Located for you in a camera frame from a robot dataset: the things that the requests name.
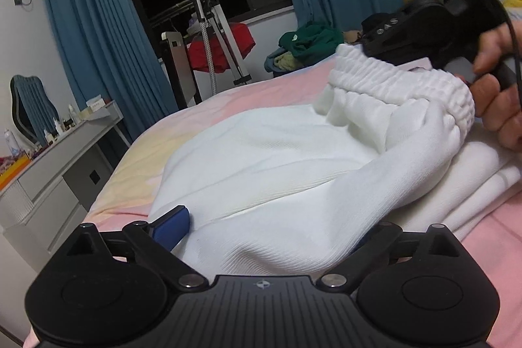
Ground black folded ironing board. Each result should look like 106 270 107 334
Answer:
161 31 202 106

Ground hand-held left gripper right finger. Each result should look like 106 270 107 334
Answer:
318 221 476 294

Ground white spray bottle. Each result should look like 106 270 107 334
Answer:
4 129 21 157

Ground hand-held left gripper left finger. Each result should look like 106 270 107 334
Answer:
53 205 207 294

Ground person's right hand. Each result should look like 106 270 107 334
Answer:
467 20 522 151

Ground bed with pastel sheet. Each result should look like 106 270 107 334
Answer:
22 58 522 348

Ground garment steamer stand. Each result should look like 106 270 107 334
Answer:
178 0 251 96

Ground yellow-green cloth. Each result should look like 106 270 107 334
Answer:
274 52 302 71

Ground white pants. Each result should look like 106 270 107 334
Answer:
147 44 522 277

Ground white vanity desk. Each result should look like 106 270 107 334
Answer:
0 100 125 255

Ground orange tray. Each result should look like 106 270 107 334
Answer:
0 157 31 188

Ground wavy vanity mirror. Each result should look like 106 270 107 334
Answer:
10 75 54 147

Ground green garment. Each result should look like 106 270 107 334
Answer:
278 24 345 61

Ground red cloth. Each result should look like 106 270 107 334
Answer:
188 22 255 73

